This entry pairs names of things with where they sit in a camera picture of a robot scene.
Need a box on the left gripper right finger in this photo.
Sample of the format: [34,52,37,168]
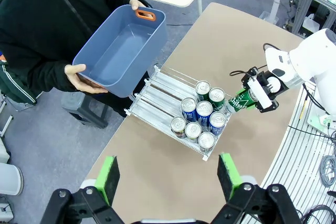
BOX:
[211,152,301,224]

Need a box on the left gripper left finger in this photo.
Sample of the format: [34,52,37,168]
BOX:
[38,155,124,224]

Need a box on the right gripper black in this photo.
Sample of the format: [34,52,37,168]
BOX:
[240,67,286,114]

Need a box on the green beverage can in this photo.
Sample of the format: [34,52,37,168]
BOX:
[208,87,226,112]
[194,80,212,102]
[224,88,259,114]

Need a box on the blue beverage can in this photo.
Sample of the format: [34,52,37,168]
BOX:
[209,111,227,137]
[196,100,213,132]
[180,97,197,122]

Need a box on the blue plastic bin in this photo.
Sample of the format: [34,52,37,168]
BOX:
[72,4,167,98]

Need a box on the person's right forearm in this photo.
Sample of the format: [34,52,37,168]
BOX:
[5,50,69,93]

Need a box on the clear plastic can dispenser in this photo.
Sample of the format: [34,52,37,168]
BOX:
[124,63,233,162]

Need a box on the person's right hand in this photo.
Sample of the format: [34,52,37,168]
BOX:
[64,63,109,94]

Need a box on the person's left hand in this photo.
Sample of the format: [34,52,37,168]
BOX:
[129,0,146,12]

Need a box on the aluminium slotted mounting table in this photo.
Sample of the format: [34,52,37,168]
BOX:
[245,79,336,224]

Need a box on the black plastic stool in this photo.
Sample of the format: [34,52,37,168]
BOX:
[61,91,110,130]

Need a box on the white plastic jug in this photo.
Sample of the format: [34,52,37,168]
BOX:
[301,14,321,33]

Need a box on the white cylindrical bin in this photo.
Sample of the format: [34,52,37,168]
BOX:
[0,162,24,196]

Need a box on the white cabinet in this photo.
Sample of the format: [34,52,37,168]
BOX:
[0,137,11,164]

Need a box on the person's black jacket torso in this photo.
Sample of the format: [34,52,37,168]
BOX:
[0,0,153,93]

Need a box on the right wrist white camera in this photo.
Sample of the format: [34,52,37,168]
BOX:
[247,80,272,109]

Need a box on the thin black camera cable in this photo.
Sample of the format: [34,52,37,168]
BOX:
[229,69,255,78]

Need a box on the aluminium frame workstation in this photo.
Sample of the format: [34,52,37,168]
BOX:
[291,0,336,37]

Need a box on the black cable bundle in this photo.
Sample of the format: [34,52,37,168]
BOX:
[299,204,336,224]

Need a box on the grey cable coil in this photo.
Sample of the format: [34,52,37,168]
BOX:
[320,155,336,188]

